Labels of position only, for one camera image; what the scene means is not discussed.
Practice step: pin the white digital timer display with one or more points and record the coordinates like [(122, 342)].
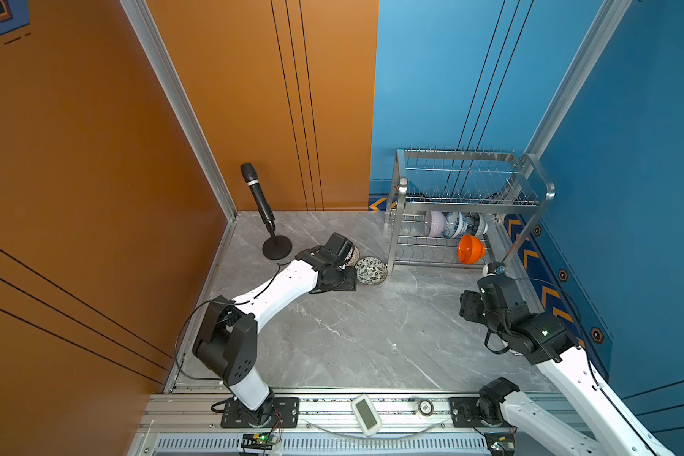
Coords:
[(366, 415)]

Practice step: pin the orange bowl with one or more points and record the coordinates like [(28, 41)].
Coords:
[(470, 250)]

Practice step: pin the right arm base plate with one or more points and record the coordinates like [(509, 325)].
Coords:
[(465, 412)]

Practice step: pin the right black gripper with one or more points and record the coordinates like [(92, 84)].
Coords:
[(467, 303)]

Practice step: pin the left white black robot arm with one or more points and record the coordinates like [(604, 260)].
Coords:
[(227, 340)]

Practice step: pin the right circuit board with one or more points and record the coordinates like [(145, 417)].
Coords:
[(502, 444)]

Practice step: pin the steel two-tier dish rack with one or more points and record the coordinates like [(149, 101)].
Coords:
[(494, 184)]

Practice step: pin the green floral patterned bowl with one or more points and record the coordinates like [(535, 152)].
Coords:
[(371, 271)]

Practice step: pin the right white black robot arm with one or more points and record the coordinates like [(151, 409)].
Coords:
[(548, 345)]

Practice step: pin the dark flower-shaped bowl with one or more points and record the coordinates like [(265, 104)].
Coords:
[(480, 225)]

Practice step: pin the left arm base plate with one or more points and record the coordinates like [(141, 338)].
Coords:
[(282, 411)]

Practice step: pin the left circuit board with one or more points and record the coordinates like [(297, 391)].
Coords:
[(258, 443)]

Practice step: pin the lavender bowl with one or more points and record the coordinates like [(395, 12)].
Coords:
[(434, 224)]

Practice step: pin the small round gauge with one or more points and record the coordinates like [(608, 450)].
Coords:
[(425, 408)]

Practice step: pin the white red patterned bowl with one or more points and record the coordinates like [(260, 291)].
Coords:
[(353, 257)]

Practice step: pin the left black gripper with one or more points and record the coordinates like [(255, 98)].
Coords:
[(351, 282)]

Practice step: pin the black microphone on stand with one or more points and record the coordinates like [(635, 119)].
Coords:
[(277, 246)]

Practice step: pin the circuit board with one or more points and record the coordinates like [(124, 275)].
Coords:
[(258, 443), (502, 444)]

